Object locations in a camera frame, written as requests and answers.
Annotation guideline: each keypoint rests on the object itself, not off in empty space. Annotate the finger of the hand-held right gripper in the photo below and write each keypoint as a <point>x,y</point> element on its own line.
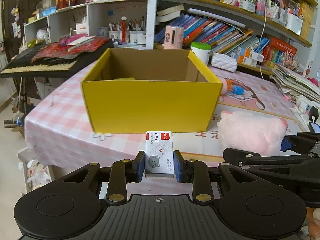
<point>262,158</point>
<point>285,143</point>

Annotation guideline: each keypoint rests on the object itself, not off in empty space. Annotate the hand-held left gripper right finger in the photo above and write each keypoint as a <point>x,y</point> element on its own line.
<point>178,166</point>

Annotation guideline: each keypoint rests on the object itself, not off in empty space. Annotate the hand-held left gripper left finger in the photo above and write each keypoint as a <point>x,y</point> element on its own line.
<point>138,166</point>

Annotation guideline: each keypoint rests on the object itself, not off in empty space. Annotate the white staple box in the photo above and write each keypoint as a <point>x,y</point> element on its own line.
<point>160,150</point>

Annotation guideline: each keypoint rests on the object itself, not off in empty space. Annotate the large pink plush pig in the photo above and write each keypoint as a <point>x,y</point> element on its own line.
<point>250,132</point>

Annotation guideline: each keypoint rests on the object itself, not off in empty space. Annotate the yellow cardboard box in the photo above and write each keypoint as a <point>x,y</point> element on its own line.
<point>150,105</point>

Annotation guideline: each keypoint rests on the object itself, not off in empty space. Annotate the person's right hand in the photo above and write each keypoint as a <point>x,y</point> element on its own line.
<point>314,223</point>

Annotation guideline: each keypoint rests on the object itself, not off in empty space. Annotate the black smartphone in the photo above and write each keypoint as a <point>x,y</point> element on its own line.
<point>316,127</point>

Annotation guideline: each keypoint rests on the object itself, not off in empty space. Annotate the black charger plug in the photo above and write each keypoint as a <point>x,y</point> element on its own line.
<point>313,112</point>

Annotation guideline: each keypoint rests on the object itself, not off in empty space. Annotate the white power strip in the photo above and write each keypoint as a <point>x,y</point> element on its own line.
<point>302,103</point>

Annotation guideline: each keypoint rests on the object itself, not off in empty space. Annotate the stack of papers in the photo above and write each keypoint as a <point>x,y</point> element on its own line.
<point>295,82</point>

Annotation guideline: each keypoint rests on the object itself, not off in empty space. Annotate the red bunny toy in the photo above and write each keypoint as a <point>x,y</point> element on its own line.
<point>312,80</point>

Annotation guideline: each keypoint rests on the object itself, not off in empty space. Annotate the small blue toy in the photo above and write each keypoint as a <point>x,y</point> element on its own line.
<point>237,89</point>

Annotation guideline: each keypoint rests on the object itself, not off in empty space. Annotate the small pink plush duck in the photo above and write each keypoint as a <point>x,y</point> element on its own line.
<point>224,86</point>

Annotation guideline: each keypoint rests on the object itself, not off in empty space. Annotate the small flower ornament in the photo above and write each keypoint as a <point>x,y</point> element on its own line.
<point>290,60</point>

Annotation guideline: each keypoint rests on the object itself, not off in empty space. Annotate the red boxed book set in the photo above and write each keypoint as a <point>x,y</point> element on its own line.
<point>277,52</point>

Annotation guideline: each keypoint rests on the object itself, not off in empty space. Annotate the orange and white carton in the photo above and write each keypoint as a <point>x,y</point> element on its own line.
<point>243,60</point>
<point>251,53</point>

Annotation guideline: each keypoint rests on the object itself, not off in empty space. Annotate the white plastic bags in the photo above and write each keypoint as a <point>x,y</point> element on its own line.
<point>38,176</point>

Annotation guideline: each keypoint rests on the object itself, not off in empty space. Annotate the white quilted pouch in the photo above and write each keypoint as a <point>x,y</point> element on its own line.
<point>223,62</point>

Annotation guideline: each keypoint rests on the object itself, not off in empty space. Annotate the white jar with green lid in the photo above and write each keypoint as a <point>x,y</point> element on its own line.
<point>201,52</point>

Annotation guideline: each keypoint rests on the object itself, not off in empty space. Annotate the white storage bin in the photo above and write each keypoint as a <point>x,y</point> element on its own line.
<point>294,25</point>

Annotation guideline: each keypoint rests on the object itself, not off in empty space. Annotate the stack of yellow books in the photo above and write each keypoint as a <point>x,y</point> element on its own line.
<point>307,20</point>

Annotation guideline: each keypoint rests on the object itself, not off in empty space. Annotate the white pen cup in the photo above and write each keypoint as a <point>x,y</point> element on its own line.
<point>114,36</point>
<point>133,37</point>
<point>141,37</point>

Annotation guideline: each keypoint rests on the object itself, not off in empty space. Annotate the pink cylindrical container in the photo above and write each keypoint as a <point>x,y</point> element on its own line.
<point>173,37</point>

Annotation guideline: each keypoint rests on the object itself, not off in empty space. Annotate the row of leaning picture books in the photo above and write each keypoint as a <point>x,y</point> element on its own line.
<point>212,35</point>

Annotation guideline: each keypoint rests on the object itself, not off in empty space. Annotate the pen organiser with pens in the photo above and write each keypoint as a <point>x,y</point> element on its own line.
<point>275,12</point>

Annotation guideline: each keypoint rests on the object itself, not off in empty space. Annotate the black piano stand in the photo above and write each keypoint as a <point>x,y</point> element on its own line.
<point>22,97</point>

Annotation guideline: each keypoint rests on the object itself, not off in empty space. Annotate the pile of red packets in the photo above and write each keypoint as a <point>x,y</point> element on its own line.
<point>67,48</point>

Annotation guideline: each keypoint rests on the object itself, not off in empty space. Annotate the black keyboard piano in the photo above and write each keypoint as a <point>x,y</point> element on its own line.
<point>37,67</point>

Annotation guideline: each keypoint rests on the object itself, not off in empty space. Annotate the pastel spray bottle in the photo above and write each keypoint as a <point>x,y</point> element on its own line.
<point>261,3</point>

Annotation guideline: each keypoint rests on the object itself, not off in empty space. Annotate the white rolled paper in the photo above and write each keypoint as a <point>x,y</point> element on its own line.
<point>215,17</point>

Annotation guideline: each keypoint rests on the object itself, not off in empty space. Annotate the white and red small box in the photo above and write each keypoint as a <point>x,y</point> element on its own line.
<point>82,29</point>

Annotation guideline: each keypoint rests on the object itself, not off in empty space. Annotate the wooden bookshelf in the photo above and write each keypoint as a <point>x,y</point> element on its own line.
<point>152,12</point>

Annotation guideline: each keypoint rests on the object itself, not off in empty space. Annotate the white side shelf unit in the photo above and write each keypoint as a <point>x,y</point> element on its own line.
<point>97,12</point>

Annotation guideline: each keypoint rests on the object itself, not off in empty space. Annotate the white plush toy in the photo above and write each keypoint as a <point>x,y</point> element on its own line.
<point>42,34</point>

